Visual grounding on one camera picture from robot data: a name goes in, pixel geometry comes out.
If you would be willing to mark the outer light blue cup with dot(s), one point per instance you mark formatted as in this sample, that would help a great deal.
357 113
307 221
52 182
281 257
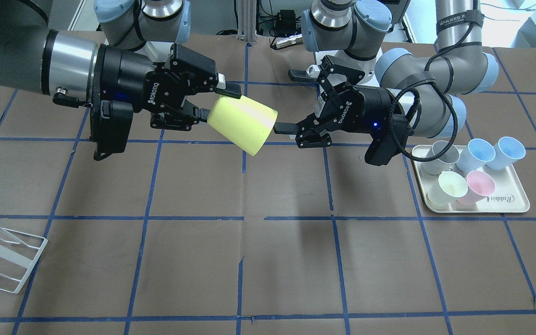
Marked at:
508 150

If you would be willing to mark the white wire cup rack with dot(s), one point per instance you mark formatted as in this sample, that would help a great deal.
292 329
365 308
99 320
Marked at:
19 254

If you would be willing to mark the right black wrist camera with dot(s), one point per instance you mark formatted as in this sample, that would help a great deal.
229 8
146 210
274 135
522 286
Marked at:
110 125

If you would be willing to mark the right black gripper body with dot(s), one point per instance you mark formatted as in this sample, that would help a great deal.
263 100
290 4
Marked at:
126 74

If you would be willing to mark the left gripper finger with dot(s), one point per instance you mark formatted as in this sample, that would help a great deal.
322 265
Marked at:
308 133
310 75

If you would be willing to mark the beige serving tray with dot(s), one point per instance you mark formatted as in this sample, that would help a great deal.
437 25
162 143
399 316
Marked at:
509 196

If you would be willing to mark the aluminium frame post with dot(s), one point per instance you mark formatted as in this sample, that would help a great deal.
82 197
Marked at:
246 20

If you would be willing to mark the light blue plastic cup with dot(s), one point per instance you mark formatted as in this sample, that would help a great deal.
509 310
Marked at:
476 153

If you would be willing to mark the pink plastic cup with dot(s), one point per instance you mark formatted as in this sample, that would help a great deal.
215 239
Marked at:
480 185

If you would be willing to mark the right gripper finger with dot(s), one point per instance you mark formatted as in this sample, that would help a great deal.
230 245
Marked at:
180 118
227 88

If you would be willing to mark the grey plastic cup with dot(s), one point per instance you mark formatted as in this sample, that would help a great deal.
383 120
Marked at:
450 158

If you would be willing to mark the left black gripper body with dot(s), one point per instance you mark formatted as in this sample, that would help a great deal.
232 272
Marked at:
369 108

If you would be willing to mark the yellow green plastic cup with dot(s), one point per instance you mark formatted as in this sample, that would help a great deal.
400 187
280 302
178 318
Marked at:
245 122

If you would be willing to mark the cream plastic cup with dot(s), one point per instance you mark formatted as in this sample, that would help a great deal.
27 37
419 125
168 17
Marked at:
448 187

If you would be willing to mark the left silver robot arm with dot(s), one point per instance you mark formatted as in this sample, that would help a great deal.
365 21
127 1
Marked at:
396 95

